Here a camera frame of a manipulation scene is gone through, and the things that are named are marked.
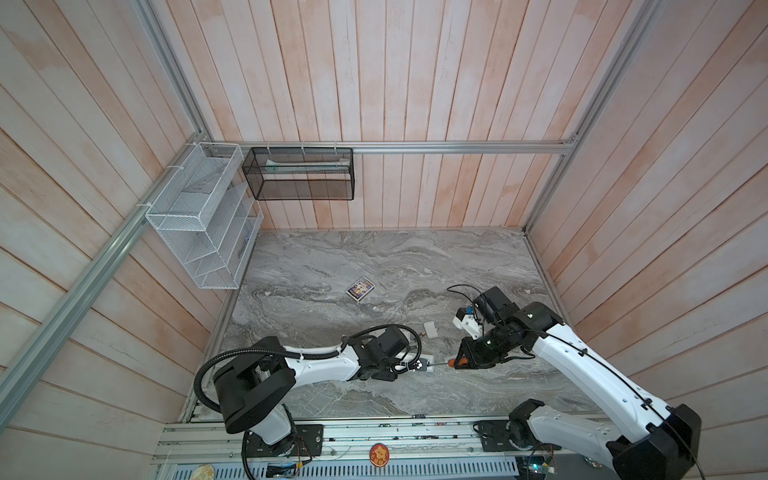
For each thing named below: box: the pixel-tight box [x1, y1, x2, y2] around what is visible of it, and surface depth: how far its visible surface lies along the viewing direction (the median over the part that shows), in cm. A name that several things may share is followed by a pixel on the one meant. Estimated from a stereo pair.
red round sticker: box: [369, 443, 390, 467], surface depth 73 cm
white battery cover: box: [423, 321, 439, 339], surface depth 95 cm
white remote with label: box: [416, 354, 434, 373], surface depth 85 cm
